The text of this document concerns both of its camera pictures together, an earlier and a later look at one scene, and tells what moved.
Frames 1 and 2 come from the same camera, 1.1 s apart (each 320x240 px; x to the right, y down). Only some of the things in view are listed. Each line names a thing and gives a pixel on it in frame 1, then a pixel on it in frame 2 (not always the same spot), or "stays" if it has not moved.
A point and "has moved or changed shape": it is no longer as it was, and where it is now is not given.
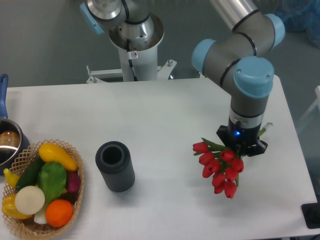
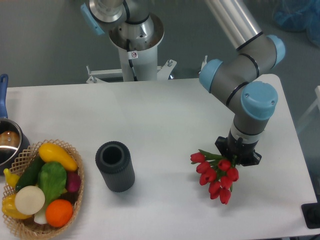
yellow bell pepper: [9, 207] stays
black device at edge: [311, 212] stays
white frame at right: [317, 103] stays
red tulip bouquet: [223, 164] has moved or changed shape
